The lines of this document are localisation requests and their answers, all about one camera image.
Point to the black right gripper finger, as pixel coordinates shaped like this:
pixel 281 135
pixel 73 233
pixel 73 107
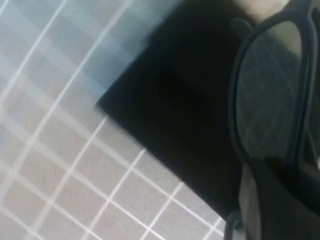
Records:
pixel 280 205

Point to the black framed glasses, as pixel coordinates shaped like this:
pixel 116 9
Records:
pixel 270 87

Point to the black printed glasses case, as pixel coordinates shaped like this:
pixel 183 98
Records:
pixel 175 100

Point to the grey white-checked tablecloth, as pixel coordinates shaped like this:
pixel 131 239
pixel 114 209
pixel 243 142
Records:
pixel 50 150

